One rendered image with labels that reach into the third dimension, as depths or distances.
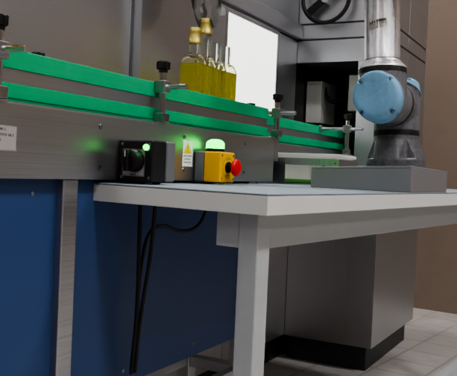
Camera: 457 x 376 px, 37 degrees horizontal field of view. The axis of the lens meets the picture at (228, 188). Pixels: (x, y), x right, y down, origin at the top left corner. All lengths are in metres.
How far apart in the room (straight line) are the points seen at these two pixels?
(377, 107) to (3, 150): 0.90
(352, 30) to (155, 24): 1.12
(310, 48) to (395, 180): 1.33
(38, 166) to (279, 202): 0.41
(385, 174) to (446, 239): 2.60
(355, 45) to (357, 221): 1.44
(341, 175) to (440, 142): 2.57
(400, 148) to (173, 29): 0.74
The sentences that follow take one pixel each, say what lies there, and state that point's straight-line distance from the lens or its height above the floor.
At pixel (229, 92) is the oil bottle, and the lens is 2.01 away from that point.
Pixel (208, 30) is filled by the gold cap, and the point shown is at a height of 1.16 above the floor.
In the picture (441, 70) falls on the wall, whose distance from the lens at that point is 4.33.
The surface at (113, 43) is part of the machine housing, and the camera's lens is 1.86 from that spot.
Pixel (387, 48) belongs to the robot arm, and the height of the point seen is 1.09.
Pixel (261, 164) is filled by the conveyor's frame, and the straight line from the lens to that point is 1.92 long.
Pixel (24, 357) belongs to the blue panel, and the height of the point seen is 0.45.
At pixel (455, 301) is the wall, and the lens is 4.30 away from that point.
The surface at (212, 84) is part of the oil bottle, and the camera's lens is 1.93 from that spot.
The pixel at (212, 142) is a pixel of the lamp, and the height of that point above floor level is 0.85.
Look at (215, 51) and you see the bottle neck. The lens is 1.99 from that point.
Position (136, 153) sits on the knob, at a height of 0.81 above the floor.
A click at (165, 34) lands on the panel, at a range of 2.01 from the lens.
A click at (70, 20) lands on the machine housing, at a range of 1.74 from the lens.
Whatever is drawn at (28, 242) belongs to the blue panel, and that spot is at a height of 0.65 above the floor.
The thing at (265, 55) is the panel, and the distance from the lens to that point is 2.59.
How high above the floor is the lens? 0.79
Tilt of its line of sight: 2 degrees down
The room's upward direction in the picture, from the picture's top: 3 degrees clockwise
